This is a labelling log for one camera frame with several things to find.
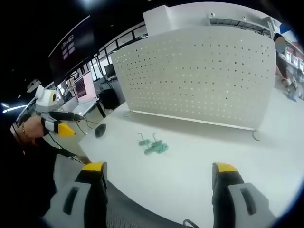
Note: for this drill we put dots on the black computer monitor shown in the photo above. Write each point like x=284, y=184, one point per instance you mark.
x=109, y=70

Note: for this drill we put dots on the white cabinet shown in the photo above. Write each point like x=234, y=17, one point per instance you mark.
x=171, y=17

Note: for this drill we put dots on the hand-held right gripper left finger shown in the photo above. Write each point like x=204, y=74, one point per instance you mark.
x=78, y=197

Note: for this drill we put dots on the white perforated mounting plate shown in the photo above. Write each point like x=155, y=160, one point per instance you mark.
x=197, y=80

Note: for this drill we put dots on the small black device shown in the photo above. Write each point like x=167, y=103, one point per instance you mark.
x=100, y=130

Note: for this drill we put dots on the pink and white display board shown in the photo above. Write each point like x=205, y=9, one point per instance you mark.
x=83, y=86

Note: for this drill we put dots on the black office chair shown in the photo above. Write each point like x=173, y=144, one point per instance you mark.
x=111, y=99

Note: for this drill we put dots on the green hook assembly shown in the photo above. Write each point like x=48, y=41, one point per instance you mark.
x=149, y=150
x=143, y=140
x=162, y=148
x=157, y=142

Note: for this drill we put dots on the person's left hand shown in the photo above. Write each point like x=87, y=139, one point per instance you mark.
x=33, y=127

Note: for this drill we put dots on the large black wall screen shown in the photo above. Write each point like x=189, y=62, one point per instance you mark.
x=71, y=47

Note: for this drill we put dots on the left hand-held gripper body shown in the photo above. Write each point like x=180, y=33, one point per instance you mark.
x=46, y=99

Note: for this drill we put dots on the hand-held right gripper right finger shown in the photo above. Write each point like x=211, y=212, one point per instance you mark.
x=240, y=199

